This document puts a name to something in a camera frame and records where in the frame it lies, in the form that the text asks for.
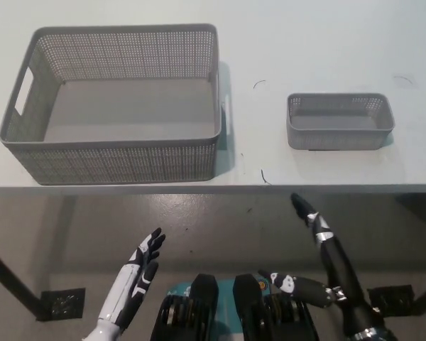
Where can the small grey perforated basket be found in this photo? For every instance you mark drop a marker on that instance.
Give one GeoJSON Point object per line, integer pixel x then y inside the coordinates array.
{"type": "Point", "coordinates": [335, 140]}

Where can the large grey perforated basket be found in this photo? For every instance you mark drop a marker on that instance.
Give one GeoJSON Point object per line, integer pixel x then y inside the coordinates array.
{"type": "Point", "coordinates": [128, 163]}

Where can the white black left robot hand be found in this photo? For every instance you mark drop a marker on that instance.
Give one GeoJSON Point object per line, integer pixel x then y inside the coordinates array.
{"type": "Point", "coordinates": [126, 287]}

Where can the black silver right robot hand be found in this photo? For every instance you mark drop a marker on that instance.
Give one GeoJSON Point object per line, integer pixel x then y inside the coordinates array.
{"type": "Point", "coordinates": [337, 263]}

